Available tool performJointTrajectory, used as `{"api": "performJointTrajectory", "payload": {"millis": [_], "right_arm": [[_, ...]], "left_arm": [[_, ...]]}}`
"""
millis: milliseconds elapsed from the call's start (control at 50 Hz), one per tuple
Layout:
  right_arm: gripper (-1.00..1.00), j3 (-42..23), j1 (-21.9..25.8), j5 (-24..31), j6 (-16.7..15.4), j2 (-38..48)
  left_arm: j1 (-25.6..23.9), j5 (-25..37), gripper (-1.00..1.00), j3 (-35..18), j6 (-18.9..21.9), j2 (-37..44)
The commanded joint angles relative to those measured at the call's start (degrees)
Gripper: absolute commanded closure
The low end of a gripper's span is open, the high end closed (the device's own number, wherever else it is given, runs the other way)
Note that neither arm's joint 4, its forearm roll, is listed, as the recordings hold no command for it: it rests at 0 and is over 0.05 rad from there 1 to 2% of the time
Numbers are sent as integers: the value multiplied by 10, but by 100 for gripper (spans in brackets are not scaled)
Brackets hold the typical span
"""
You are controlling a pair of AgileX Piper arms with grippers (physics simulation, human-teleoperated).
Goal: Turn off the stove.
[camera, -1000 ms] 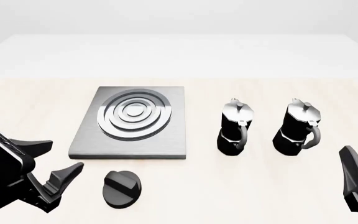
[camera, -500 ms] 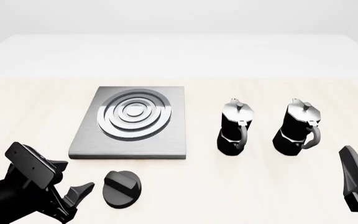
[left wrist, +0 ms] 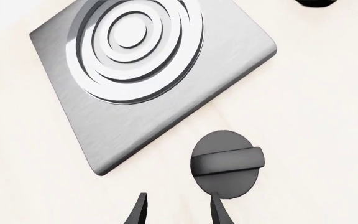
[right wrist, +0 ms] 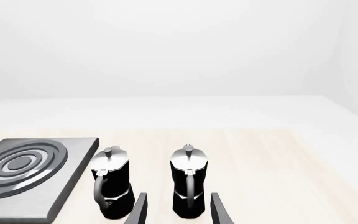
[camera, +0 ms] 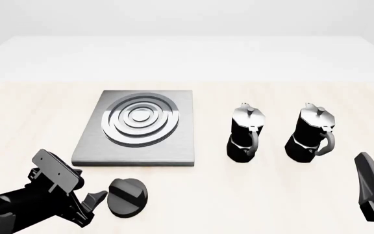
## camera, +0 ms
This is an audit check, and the grey flat stove plate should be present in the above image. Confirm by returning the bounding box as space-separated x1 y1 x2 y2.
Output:
71 89 195 168

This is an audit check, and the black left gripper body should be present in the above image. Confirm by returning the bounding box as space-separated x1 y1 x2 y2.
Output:
55 168 95 229

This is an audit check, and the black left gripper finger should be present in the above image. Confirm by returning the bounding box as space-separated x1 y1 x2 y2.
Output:
82 190 109 213

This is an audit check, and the black moka pot silver lid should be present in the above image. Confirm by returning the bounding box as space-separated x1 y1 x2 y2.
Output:
226 101 268 164
284 101 337 164

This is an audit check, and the round black stove knob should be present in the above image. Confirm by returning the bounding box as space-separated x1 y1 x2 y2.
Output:
106 177 149 218

